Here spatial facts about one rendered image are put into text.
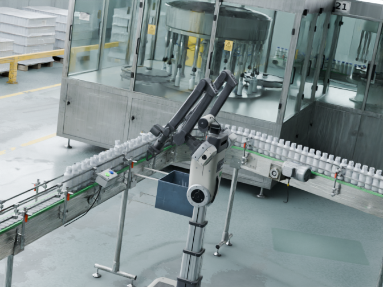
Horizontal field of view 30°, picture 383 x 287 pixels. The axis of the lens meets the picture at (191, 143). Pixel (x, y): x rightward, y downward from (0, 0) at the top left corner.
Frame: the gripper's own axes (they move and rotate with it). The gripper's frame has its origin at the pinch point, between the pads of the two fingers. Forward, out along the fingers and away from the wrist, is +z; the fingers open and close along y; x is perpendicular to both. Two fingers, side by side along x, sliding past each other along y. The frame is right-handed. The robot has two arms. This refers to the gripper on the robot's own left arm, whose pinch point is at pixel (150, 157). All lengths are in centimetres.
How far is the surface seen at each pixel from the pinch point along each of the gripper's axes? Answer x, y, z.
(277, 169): 69, -150, 9
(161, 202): 17, -53, 49
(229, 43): -60, -355, 4
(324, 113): 70, -535, 50
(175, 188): 19, -53, 33
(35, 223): -22, 71, 45
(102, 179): -16.2, 10.9, 28.4
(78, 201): -19, 20, 47
